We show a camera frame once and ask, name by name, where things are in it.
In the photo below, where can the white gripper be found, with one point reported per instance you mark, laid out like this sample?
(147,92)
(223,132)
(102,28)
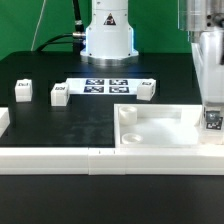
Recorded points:
(207,56)

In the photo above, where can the white square tabletop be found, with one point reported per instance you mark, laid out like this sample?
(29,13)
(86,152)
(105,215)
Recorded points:
(157,126)

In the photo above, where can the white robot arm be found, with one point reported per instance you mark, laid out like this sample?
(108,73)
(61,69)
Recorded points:
(110,39)

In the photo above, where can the AprilTag marker sheet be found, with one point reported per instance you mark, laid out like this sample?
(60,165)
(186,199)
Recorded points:
(103,86)

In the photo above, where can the white U-shaped obstacle fence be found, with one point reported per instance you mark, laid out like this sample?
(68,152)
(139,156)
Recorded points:
(198,160)

